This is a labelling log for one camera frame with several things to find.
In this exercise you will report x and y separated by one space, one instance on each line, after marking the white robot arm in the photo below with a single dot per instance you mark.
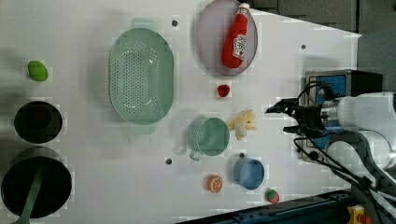
360 131

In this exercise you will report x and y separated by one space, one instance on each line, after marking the small black cylinder holder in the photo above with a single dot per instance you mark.
38 122

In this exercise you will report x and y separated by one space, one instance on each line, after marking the orange slice toy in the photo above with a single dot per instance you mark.
214 183

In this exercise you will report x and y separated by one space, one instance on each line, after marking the green plastic colander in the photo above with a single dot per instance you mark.
141 69

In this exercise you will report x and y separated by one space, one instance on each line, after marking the yellow plush banana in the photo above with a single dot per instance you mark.
242 124

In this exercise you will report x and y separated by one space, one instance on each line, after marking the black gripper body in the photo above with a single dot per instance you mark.
309 120

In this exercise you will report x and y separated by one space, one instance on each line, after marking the green plastic spatula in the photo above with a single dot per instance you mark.
32 195

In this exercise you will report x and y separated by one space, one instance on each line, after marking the yellow red emergency button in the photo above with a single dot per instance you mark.
357 215

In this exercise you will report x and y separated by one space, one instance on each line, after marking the red plush ketchup bottle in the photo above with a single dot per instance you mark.
235 44

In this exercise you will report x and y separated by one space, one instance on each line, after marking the large black cylinder holder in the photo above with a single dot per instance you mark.
56 186

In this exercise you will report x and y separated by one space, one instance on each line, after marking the blue metal frame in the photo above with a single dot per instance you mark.
326 208

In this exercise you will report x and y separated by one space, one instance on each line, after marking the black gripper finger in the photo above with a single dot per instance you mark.
297 129
286 106

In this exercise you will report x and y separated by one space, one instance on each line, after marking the green cup with handle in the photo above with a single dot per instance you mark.
207 137

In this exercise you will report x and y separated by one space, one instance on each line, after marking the strawberry toy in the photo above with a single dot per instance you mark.
272 196

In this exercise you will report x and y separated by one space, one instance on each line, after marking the blue cup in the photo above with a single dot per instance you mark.
248 173

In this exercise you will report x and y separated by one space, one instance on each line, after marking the grey round plate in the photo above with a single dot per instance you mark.
212 28

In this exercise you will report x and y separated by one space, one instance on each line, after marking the green lime toy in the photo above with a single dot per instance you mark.
37 71

